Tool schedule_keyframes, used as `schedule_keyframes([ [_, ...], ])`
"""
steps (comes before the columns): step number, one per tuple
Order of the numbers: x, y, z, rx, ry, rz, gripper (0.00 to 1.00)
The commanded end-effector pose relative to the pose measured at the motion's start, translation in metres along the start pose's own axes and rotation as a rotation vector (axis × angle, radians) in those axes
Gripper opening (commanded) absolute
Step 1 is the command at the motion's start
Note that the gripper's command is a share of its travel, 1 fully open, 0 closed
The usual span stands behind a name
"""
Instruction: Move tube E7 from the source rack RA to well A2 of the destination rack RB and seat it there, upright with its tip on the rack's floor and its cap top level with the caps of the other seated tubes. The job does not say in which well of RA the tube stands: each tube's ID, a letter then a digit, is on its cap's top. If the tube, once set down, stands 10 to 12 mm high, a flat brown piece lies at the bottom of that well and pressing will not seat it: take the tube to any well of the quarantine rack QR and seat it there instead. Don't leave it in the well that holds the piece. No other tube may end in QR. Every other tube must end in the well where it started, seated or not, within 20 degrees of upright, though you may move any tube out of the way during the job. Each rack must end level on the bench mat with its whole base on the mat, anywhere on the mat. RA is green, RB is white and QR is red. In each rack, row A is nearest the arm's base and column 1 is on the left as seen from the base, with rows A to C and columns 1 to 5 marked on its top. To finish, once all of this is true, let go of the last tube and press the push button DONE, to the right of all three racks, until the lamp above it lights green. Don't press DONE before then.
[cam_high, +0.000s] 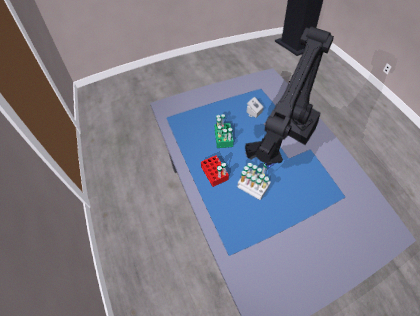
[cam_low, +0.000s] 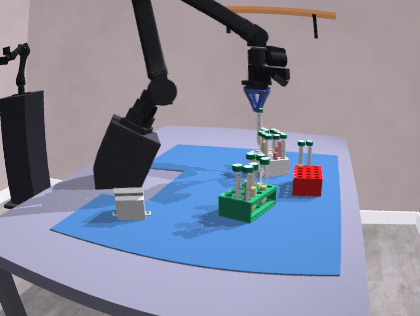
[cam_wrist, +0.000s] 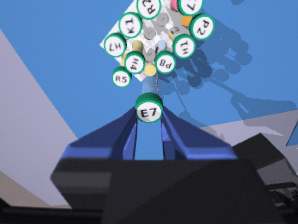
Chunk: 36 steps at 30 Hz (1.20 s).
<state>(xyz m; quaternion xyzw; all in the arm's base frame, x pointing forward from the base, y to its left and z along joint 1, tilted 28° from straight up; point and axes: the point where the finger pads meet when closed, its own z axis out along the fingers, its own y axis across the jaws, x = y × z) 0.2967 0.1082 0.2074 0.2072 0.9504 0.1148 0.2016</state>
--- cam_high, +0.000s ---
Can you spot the blue flat mat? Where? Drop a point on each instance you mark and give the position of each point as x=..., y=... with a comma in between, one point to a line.
x=300, y=186

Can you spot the red tube rack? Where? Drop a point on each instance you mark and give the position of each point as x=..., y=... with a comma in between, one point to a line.
x=209, y=166

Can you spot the green tube rack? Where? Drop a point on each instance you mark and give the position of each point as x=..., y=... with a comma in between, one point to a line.
x=223, y=144

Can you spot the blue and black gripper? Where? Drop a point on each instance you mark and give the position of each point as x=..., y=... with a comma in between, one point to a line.
x=277, y=158

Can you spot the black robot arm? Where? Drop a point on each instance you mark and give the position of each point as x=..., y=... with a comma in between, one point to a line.
x=318, y=41

